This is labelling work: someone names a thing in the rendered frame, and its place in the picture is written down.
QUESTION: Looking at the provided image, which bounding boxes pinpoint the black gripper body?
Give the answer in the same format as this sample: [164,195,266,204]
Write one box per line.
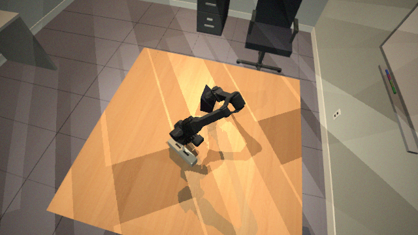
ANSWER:
[174,120,204,147]

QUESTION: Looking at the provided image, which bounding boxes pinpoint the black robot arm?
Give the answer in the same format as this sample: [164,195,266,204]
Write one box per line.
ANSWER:
[169,86,246,146]

